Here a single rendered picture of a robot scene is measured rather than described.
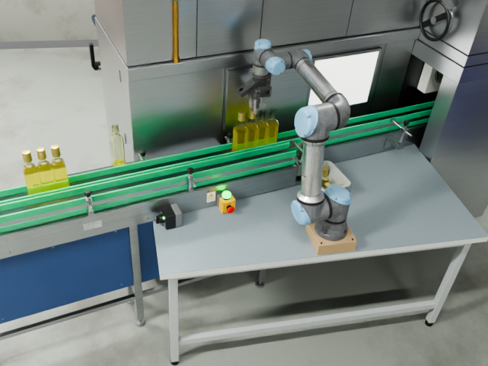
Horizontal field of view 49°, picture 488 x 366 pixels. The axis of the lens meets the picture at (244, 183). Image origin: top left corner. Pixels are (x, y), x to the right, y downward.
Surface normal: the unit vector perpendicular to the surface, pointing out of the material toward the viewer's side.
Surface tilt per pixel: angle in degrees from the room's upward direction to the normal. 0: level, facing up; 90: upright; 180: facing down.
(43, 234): 90
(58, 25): 90
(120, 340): 0
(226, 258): 0
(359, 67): 90
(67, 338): 0
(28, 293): 90
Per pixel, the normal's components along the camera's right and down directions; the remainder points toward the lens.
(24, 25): 0.22, 0.62
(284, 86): 0.43, 0.58
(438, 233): 0.07, -0.78
